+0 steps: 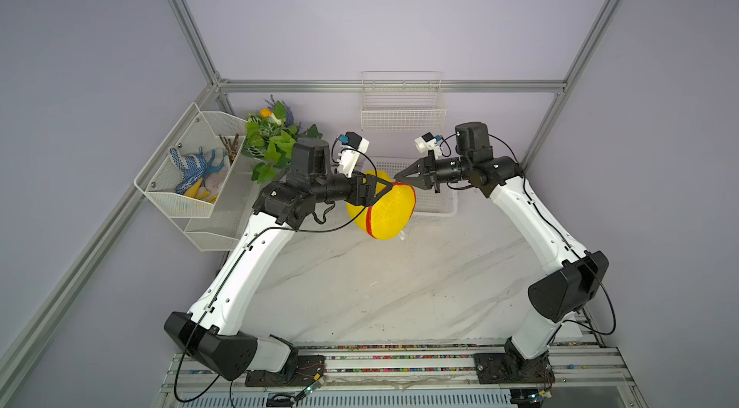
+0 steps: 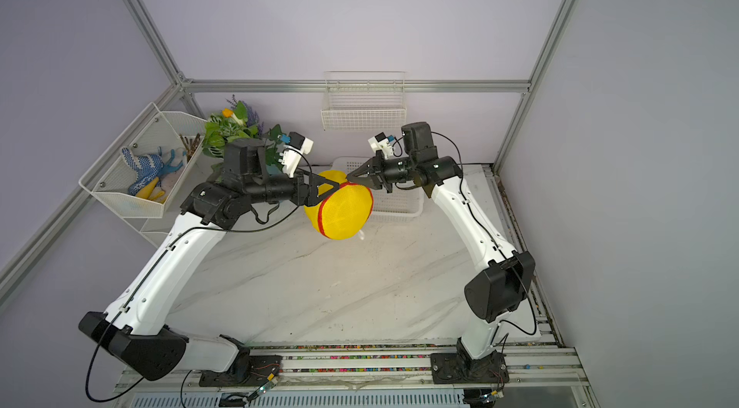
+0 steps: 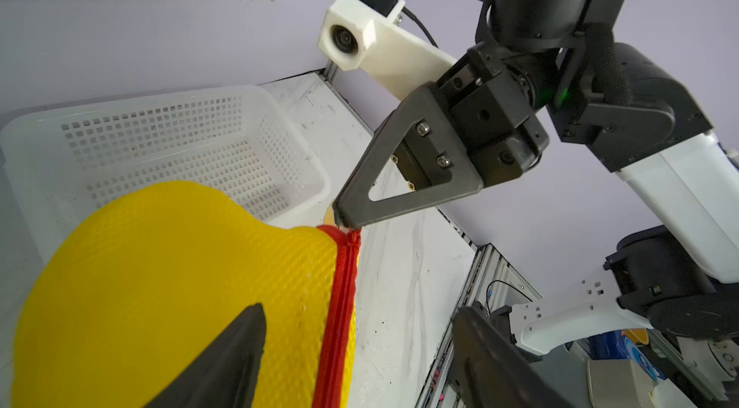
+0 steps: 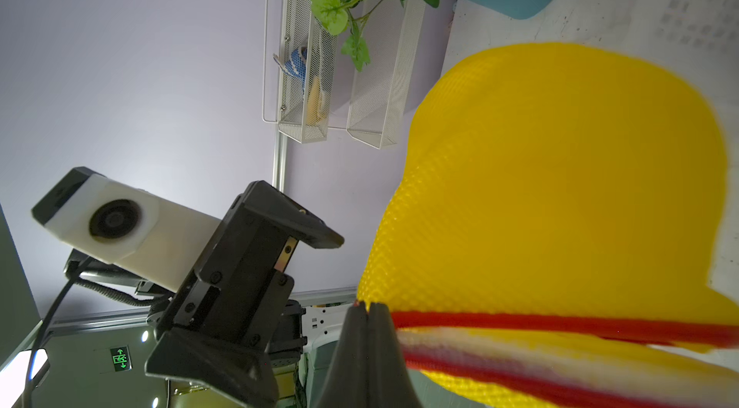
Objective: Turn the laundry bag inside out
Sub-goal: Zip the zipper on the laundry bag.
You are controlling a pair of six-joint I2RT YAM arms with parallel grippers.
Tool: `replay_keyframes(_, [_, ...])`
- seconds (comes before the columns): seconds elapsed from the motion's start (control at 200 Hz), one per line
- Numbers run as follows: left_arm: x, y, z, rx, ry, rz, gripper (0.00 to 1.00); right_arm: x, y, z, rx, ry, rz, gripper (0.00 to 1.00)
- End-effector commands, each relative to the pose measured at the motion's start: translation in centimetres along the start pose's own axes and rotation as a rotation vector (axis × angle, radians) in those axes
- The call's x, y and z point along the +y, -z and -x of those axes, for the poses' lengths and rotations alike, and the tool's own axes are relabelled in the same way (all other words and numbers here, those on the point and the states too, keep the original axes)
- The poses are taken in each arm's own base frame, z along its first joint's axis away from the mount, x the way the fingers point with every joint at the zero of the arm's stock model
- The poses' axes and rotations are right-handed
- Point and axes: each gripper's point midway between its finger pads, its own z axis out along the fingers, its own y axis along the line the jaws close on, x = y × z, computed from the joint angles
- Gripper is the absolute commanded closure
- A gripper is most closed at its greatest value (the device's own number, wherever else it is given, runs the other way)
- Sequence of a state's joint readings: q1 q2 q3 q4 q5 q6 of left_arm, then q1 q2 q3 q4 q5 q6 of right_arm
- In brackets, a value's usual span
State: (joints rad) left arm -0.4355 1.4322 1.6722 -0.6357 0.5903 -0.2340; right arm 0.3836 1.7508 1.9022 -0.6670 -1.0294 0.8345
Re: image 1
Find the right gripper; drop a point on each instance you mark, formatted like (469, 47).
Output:
(428, 174)

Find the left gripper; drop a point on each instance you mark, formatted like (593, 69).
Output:
(358, 181)

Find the yellow mesh laundry bag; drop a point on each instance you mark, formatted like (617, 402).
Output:
(390, 214)

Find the teal garden rake yellow handle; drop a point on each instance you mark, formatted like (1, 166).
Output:
(216, 160)

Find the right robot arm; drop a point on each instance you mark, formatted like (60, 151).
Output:
(573, 274)

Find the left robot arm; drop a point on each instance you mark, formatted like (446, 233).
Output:
(211, 330)

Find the white plastic basket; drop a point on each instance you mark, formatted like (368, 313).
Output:
(430, 206)

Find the artificial green plant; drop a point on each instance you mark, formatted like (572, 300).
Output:
(271, 134)

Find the brown twigs in shelf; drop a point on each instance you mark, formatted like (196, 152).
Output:
(231, 146)

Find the white cloth in shelf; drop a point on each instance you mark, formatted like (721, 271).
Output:
(214, 183)

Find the white mesh corner shelf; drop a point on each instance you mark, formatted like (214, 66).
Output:
(209, 226)

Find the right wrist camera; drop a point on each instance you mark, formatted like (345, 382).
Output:
(429, 143)

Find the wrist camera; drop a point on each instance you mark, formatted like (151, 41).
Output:
(354, 146)
(429, 143)

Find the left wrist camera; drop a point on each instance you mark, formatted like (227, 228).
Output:
(354, 146)

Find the white wire wall basket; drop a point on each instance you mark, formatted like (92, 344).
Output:
(402, 101)

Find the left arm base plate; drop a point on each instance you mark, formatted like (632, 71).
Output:
(300, 371)

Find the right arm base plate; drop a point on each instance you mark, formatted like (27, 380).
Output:
(501, 368)

